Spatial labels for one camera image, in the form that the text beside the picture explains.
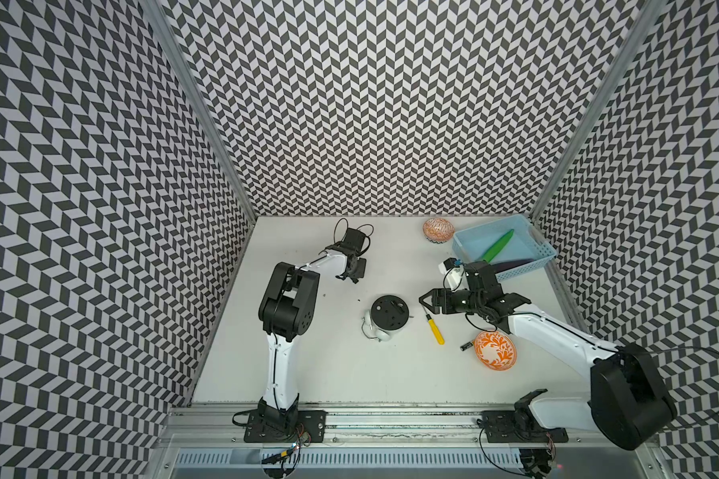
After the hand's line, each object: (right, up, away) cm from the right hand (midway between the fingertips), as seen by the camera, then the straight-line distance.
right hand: (429, 303), depth 84 cm
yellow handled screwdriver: (+3, -9, +7) cm, 11 cm away
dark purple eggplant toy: (+26, +10, +12) cm, 30 cm away
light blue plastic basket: (+40, +17, +25) cm, 50 cm away
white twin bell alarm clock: (-12, -4, +4) cm, 13 cm away
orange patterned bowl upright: (+19, -14, +1) cm, 24 cm away
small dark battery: (+11, -12, +1) cm, 17 cm away
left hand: (-23, +8, +20) cm, 31 cm away
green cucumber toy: (+29, +16, +21) cm, 39 cm away
